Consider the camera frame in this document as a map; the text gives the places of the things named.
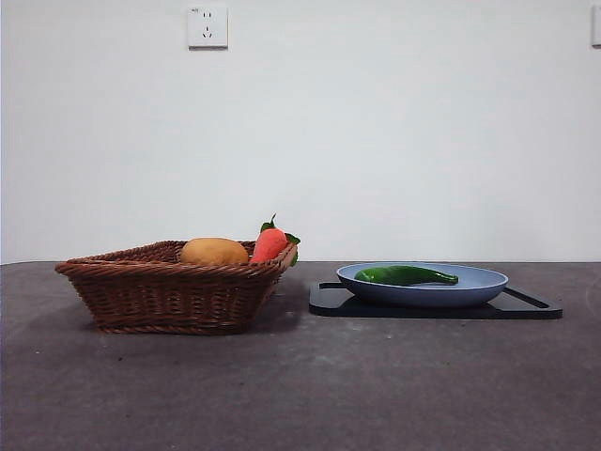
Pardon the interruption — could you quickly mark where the green pepper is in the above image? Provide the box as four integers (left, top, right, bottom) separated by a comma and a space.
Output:
353, 265, 459, 287

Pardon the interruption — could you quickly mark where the blue round plate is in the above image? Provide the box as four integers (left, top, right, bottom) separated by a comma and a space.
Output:
336, 260, 510, 309

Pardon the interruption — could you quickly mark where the orange carrot with green leaves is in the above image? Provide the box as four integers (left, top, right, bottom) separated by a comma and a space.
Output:
249, 213, 301, 268

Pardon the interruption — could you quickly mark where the yellow-brown potato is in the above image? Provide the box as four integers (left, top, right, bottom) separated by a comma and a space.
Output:
179, 237, 250, 265

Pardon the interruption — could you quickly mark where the black rectangular tray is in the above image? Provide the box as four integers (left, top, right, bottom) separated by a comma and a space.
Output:
308, 280, 563, 320

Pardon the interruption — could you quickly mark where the brown wicker basket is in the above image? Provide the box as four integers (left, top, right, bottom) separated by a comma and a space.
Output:
54, 240, 299, 335

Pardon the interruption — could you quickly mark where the white wall socket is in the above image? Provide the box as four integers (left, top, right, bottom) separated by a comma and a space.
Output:
187, 4, 230, 50

